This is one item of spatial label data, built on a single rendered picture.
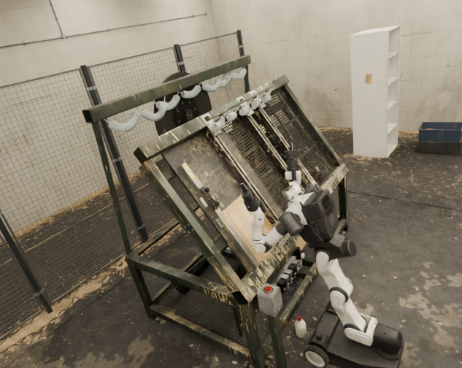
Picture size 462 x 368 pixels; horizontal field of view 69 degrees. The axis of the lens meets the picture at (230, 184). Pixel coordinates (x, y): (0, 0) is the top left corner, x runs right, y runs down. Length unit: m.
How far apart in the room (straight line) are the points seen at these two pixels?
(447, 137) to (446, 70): 1.36
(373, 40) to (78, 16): 5.11
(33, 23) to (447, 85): 7.20
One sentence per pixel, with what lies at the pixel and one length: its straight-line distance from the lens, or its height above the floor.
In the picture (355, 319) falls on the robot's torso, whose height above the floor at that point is 0.39.
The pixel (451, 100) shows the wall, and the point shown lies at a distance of 7.37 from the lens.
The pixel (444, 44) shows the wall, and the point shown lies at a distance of 7.20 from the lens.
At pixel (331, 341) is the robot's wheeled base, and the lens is 3.05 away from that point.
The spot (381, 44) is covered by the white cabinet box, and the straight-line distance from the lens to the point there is 5.96.
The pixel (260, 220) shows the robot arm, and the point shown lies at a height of 1.36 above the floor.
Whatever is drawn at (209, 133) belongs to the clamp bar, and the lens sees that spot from 2.77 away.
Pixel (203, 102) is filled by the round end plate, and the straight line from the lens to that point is 3.55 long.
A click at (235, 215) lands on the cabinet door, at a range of 2.62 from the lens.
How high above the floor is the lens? 2.55
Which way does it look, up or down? 25 degrees down
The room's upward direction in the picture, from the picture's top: 12 degrees counter-clockwise
